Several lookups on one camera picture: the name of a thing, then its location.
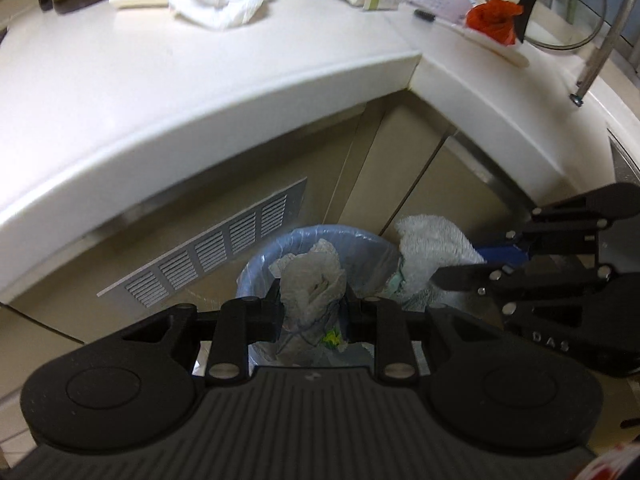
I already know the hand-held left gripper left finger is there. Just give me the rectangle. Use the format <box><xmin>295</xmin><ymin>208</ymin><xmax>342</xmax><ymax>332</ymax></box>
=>
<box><xmin>120</xmin><ymin>277</ymin><xmax>283</xmax><ymax>387</ymax></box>

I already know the red plastic bag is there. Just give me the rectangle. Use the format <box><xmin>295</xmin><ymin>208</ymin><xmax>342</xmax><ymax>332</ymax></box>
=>
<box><xmin>466</xmin><ymin>0</ymin><xmax>524</xmax><ymax>47</ymax></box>

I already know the blue wastebasket with clear liner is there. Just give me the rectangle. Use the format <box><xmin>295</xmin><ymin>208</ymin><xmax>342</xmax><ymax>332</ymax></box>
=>
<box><xmin>235</xmin><ymin>225</ymin><xmax>403</xmax><ymax>366</ymax></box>

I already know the metal dish rack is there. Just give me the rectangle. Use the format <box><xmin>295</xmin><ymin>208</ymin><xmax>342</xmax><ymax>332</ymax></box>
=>
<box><xmin>570</xmin><ymin>0</ymin><xmax>640</xmax><ymax>108</ymax></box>

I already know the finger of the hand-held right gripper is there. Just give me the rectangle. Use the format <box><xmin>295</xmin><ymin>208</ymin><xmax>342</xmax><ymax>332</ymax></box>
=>
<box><xmin>432</xmin><ymin>263</ymin><xmax>614</xmax><ymax>295</ymax></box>
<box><xmin>472</xmin><ymin>182</ymin><xmax>640</xmax><ymax>264</ymax></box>

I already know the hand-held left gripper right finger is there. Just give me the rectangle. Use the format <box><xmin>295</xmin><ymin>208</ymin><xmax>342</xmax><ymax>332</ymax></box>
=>
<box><xmin>345</xmin><ymin>287</ymin><xmax>496</xmax><ymax>387</ymax></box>

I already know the red white printed clothing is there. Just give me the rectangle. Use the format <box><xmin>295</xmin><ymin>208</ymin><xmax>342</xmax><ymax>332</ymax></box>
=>
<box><xmin>575</xmin><ymin>440</ymin><xmax>640</xmax><ymax>480</ymax></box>

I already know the pale grey rag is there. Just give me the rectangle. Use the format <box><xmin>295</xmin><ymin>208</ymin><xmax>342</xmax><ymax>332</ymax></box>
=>
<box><xmin>392</xmin><ymin>214</ymin><xmax>487</xmax><ymax>311</ymax></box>

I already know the silver cabinet vent grille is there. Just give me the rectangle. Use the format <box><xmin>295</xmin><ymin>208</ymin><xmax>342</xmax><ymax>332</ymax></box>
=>
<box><xmin>96</xmin><ymin>176</ymin><xmax>308</xmax><ymax>311</ymax></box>

